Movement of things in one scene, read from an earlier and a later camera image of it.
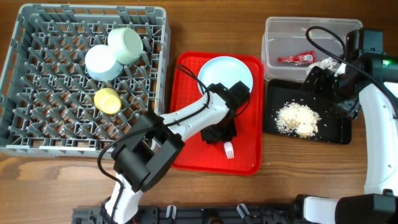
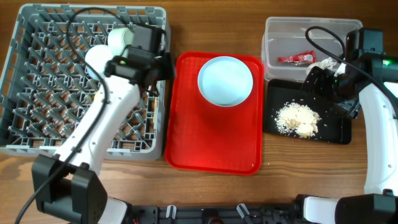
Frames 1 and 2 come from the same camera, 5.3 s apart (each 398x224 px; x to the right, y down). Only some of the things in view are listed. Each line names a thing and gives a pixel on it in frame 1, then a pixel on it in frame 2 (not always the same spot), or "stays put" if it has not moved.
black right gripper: (350, 107) stays put
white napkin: (325, 63) stays put
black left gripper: (210, 139) → (167, 60)
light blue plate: (226, 70) stays put
